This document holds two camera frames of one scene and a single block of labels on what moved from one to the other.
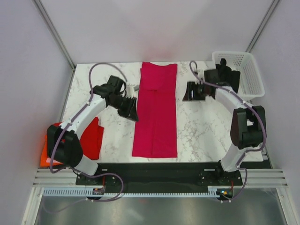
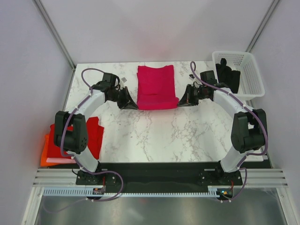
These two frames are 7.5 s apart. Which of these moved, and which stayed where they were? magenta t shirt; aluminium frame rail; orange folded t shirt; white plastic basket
Moved: magenta t shirt
Stayed: aluminium frame rail; orange folded t shirt; white plastic basket
